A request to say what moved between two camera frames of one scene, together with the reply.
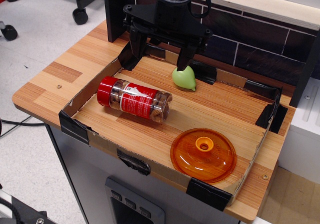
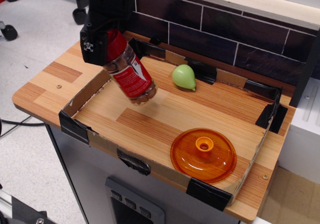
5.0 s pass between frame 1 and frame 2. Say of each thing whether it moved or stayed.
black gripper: moved
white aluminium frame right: stayed
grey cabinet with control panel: stayed
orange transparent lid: stayed
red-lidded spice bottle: moved
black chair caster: stayed
